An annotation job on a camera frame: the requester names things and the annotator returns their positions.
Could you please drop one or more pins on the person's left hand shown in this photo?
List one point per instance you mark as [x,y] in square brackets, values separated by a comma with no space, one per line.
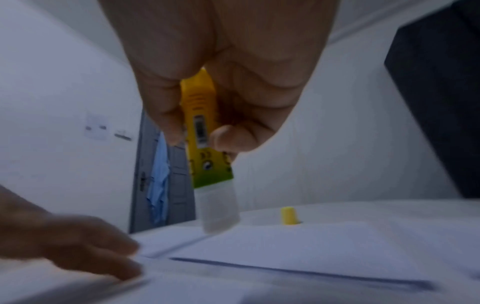
[67,237]

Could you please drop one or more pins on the person's right hand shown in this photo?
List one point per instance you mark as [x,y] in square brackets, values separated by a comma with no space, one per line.
[247,47]

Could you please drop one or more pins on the yellow glue stick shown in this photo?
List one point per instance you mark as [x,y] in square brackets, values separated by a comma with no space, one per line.
[210,172]

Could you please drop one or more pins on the single white paper sheet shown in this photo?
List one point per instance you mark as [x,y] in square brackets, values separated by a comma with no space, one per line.
[225,291]
[315,246]

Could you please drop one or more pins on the yellow glue stick cap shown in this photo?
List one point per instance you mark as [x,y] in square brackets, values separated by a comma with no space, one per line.
[289,215]

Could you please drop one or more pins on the blue hanging cloth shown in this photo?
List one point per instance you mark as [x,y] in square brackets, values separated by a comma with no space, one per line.
[157,184]

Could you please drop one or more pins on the grey door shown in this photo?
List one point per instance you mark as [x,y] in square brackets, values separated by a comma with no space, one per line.
[180,196]

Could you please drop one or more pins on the black wardrobe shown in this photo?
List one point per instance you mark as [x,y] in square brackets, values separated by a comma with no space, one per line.
[442,101]

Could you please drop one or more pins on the white wall switch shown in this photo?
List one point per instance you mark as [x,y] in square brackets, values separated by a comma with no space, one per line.
[123,135]

